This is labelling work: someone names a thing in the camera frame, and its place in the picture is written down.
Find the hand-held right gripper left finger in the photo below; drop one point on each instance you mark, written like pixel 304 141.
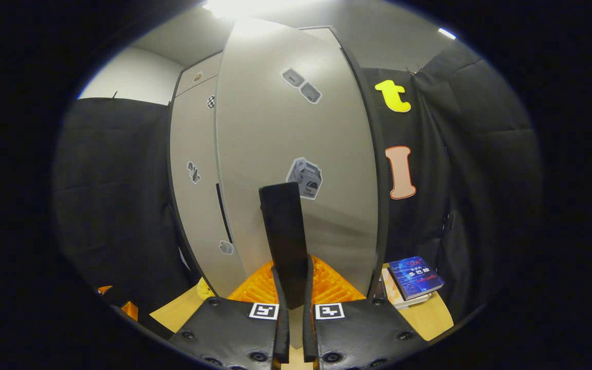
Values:
pixel 281 329

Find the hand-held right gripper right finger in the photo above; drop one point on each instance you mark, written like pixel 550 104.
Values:
pixel 309 334

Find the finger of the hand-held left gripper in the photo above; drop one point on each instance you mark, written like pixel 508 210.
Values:
pixel 130 310

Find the grey cabinet door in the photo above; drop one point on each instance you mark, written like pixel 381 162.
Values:
pixel 275 128
pixel 193 216

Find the grey double-door shoe cabinet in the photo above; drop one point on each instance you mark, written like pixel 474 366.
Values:
pixel 381 221

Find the yellow plush toy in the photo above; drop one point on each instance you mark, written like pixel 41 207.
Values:
pixel 203 290

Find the blue book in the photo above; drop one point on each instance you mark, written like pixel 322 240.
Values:
pixel 417 277

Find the black backdrop cloth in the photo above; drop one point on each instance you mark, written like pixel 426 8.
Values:
pixel 481 180

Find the large ceiling light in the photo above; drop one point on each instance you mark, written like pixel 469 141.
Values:
pixel 244 7

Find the small ceiling light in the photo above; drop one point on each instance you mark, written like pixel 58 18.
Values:
pixel 447 33

